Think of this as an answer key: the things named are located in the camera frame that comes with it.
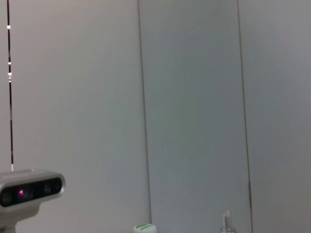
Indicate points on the grey head camera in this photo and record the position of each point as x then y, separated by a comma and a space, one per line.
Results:
29, 189

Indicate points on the silver pen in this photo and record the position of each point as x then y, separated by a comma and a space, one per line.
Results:
227, 222

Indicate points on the clear green-label water bottle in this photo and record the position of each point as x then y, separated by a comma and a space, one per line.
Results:
144, 228

